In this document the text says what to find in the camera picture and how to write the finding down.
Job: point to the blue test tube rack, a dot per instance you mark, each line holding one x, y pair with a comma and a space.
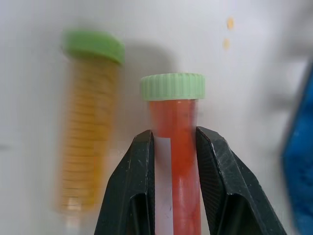
299, 156

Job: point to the red test tube green cap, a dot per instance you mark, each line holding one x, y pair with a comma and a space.
184, 151

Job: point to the yellow test tube green cap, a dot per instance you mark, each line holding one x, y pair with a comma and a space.
85, 137

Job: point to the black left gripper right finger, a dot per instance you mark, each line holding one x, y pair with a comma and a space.
234, 186

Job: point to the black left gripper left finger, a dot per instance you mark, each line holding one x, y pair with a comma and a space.
124, 186

